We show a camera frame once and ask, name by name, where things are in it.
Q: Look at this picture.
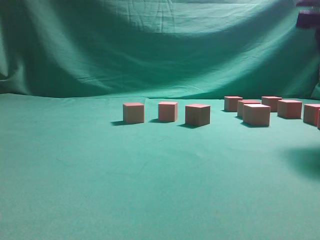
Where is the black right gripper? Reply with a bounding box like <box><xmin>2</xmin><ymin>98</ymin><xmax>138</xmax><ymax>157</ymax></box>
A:
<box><xmin>295</xmin><ymin>0</ymin><xmax>320</xmax><ymax>29</ymax></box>

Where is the right-column red cube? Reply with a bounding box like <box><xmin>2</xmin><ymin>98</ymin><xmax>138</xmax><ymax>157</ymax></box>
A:
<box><xmin>317</xmin><ymin>109</ymin><xmax>320</xmax><ymax>130</ymax></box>
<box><xmin>185</xmin><ymin>103</ymin><xmax>211</xmax><ymax>126</ymax></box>
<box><xmin>303</xmin><ymin>103</ymin><xmax>320</xmax><ymax>126</ymax></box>
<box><xmin>261</xmin><ymin>96</ymin><xmax>283</xmax><ymax>113</ymax></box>
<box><xmin>277</xmin><ymin>99</ymin><xmax>303</xmax><ymax>119</ymax></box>

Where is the left-column red cube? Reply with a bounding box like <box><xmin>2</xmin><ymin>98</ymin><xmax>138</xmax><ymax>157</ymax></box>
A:
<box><xmin>237</xmin><ymin>99</ymin><xmax>261</xmax><ymax>119</ymax></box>
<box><xmin>158</xmin><ymin>101</ymin><xmax>178</xmax><ymax>122</ymax></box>
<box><xmin>224</xmin><ymin>96</ymin><xmax>243</xmax><ymax>112</ymax></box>
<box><xmin>242</xmin><ymin>104</ymin><xmax>271</xmax><ymax>126</ymax></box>

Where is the green cloth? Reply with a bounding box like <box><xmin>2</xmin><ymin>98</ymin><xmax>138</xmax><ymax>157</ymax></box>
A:
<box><xmin>0</xmin><ymin>0</ymin><xmax>320</xmax><ymax>240</ymax></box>

